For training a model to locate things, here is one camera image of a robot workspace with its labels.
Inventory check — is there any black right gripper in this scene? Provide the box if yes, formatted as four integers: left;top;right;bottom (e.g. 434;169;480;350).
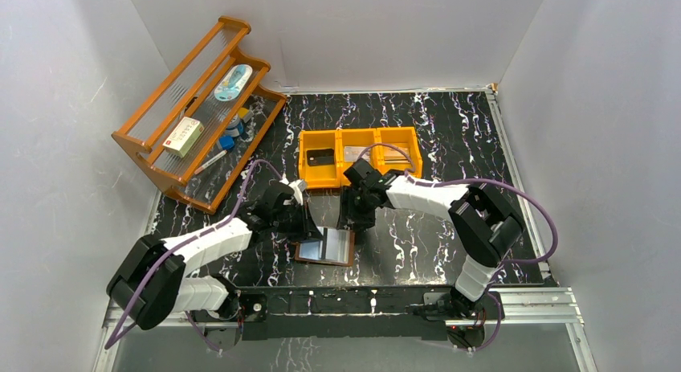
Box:
336;186;376;232

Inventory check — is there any orange leather card holder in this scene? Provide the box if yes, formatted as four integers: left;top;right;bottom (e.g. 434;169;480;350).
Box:
295;227;356;267

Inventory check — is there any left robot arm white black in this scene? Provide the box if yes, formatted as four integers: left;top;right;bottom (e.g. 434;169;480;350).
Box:
106;179;323;330

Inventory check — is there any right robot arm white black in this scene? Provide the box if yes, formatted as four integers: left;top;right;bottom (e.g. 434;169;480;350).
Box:
338;159;524;319

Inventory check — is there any grey card in bin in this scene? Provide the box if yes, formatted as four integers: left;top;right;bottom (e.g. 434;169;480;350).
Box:
343;145;371;163

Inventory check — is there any tan card in bin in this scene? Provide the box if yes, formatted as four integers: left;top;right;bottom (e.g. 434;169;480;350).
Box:
383;146;410;164

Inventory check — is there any black card in bin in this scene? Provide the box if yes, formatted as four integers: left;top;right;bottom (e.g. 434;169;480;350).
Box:
305;148;336;166

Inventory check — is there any yellow right bin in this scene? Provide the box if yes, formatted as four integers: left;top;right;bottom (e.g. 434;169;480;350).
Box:
373;127;423;178

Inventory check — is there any yellow bin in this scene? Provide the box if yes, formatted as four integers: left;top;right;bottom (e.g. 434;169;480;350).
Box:
336;129;378;186
373;127;423;178
298;130;341;190

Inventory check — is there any yellow left bin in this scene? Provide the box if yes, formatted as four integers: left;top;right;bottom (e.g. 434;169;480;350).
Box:
298;130;341;190

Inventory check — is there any yellow middle bin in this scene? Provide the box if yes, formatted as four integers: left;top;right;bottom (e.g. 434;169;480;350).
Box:
336;129;378;186

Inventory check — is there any white marker pen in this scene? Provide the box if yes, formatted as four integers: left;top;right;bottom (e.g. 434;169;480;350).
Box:
194;150;228;175

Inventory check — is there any blue small cube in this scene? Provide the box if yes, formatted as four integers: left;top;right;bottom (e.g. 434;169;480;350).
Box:
217;135;235;151

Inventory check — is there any blue white tape roll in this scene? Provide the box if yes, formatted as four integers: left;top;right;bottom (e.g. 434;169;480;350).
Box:
224;114;245;138

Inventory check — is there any yellow small block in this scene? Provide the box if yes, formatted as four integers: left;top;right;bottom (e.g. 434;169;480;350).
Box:
238;108;254;123

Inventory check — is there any orange wooden shelf rack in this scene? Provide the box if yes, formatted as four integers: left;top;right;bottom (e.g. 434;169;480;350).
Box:
112;16;287;214

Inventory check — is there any white red box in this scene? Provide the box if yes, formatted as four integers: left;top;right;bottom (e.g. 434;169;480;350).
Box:
162;117;204;157

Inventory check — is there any white blue oval case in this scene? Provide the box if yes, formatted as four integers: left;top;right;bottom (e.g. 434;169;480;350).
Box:
213;63;253;102

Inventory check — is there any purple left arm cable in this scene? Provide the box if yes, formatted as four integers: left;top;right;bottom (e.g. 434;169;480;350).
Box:
104;159;291;354

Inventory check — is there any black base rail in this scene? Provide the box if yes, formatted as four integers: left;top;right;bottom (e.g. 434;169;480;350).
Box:
190;285;505;349

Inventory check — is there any aluminium frame rail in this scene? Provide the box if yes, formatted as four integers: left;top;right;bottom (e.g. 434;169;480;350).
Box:
94;287;597;371

